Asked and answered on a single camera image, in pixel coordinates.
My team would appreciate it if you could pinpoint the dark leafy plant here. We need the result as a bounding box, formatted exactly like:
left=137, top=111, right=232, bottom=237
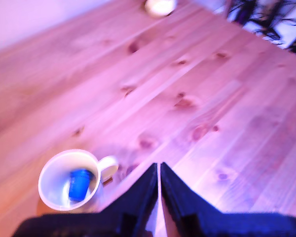
left=224, top=0, right=296, bottom=54

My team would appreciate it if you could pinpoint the blue coffee capsule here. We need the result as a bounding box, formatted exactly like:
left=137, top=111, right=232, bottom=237
left=68, top=169, right=94, bottom=201

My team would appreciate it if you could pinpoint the small white round camera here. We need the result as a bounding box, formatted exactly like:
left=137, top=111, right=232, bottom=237
left=144, top=0, right=178, bottom=18

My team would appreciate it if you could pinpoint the white mug with cartoon print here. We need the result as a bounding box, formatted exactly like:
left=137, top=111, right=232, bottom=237
left=37, top=149, right=119, bottom=212

